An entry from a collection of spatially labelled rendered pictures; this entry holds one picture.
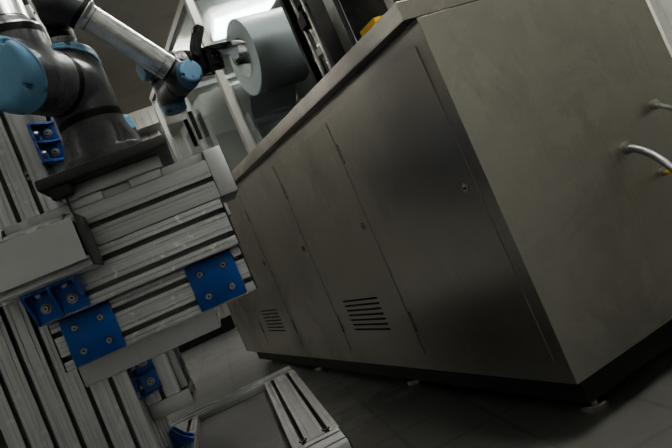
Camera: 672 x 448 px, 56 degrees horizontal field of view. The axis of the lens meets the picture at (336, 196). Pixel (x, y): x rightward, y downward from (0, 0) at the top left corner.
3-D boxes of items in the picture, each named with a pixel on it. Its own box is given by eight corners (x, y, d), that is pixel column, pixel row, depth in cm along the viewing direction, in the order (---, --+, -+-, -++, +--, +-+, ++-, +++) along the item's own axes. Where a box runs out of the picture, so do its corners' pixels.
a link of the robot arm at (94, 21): (49, -43, 164) (211, 63, 183) (41, -20, 172) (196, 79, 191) (27, -13, 158) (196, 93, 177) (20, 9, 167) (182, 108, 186)
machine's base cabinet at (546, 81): (252, 368, 345) (191, 224, 348) (349, 318, 372) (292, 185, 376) (597, 436, 117) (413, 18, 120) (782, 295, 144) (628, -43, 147)
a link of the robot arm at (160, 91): (173, 106, 184) (159, 71, 185) (160, 120, 193) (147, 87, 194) (197, 100, 189) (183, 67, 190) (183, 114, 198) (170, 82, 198)
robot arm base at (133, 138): (59, 176, 108) (38, 123, 108) (78, 188, 122) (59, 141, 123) (144, 144, 111) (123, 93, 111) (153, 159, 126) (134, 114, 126)
